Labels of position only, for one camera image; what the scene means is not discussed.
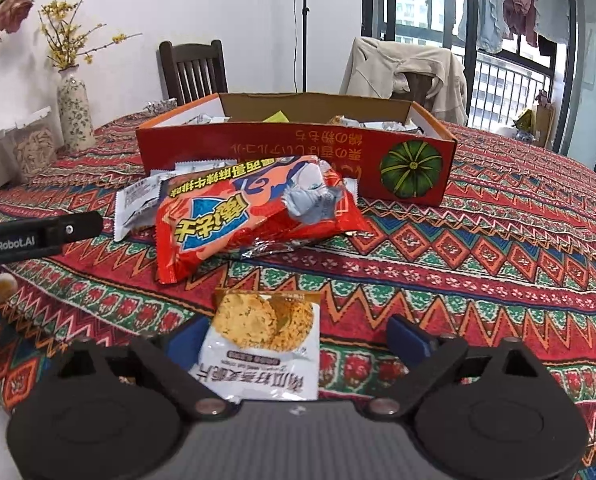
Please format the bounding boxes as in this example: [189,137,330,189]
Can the white cracker snack packet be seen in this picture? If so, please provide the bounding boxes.
[188,289,321,403]

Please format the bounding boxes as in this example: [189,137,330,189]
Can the large red chip bag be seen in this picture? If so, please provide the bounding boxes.
[155,155,370,284]

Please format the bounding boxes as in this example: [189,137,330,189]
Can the floral ceramic vase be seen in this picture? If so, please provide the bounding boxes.
[56,66,95,153]

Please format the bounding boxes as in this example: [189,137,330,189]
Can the patterned red tablecloth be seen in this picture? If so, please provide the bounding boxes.
[0,127,596,479]

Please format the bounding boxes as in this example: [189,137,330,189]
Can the silver foil wrapper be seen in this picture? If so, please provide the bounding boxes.
[144,98,179,117]

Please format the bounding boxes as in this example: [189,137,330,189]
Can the yellow flower branches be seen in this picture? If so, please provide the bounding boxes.
[38,0,141,72]

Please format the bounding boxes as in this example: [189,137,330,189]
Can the dark wooden chair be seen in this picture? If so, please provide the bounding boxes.
[158,39,228,105]

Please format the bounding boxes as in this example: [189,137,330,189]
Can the red pumpkin cardboard box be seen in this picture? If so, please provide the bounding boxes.
[135,92,458,206]

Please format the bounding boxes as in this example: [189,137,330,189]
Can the chair under jacket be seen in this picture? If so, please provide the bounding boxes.
[404,73,437,112]

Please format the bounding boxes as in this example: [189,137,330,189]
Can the beige jacket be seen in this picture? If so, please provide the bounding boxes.
[340,37,467,126]

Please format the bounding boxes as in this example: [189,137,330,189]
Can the hanging light blue garment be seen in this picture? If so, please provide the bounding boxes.
[458,0,508,54]

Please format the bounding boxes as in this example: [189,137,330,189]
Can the black light stand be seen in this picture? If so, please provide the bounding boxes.
[292,0,310,92]

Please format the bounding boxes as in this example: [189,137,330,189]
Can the sliding glass door frame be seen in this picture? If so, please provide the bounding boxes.
[361,0,596,172]

